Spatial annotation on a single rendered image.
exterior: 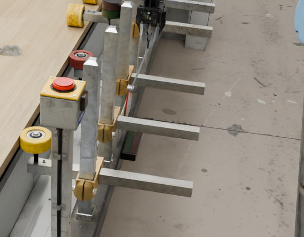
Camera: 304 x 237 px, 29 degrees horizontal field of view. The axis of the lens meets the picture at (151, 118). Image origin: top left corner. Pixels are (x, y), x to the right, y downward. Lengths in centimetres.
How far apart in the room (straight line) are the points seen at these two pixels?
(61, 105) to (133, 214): 167
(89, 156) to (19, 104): 32
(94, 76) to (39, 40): 74
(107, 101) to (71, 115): 59
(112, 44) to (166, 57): 259
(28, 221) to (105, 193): 22
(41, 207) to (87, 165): 32
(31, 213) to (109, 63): 48
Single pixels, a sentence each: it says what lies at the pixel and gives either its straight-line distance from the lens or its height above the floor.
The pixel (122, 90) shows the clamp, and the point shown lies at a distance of 188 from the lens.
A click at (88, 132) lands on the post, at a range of 142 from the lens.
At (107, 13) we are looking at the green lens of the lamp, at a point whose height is 109.
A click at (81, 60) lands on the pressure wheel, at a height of 90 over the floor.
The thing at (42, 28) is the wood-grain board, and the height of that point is 90.
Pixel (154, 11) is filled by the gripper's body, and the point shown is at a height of 114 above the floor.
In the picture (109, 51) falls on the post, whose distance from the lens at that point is 159.
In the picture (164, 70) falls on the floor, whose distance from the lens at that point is 397.
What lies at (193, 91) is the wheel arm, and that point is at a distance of 194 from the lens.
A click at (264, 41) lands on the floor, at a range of 468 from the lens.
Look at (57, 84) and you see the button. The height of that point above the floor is 123.
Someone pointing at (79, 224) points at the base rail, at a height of 70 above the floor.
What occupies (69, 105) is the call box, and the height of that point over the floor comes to 120.
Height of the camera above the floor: 174
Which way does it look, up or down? 31 degrees down
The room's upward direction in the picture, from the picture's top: 6 degrees clockwise
